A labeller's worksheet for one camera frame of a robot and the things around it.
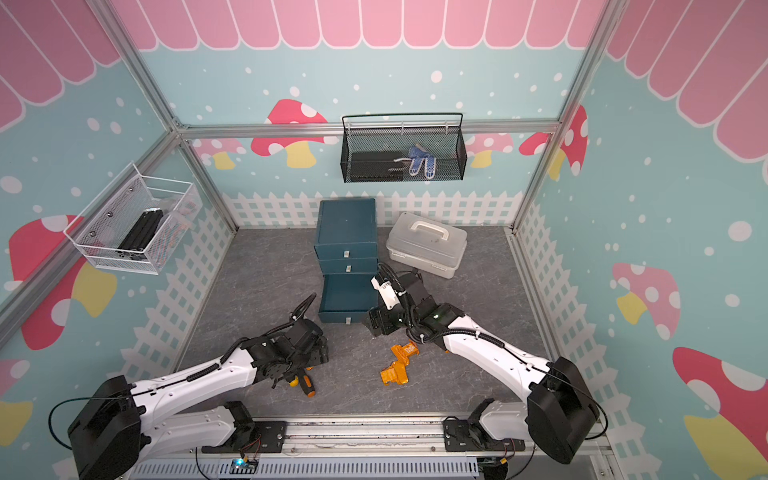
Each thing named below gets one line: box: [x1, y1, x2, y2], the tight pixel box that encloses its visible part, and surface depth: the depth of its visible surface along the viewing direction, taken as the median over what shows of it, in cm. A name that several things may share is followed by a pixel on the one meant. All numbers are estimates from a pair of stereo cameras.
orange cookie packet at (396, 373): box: [380, 360, 409, 385], surface depth 85 cm
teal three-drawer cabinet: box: [314, 198, 379, 324], surface depth 94 cm
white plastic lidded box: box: [386, 212, 468, 279], surface depth 104 cm
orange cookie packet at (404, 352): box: [390, 340, 420, 365], surface depth 89 cm
